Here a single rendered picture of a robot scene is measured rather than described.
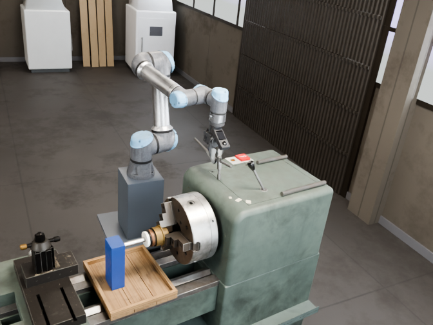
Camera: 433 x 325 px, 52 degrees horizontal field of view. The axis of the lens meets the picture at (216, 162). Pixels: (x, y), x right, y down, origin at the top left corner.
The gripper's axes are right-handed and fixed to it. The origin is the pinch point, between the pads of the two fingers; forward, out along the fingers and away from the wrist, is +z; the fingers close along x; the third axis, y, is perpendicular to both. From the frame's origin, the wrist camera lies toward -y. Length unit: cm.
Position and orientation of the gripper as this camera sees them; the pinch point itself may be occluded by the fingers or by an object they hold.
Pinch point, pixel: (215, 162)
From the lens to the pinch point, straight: 212.5
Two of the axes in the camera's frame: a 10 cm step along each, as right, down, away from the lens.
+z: -1.0, 8.9, 4.4
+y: -5.3, -4.3, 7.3
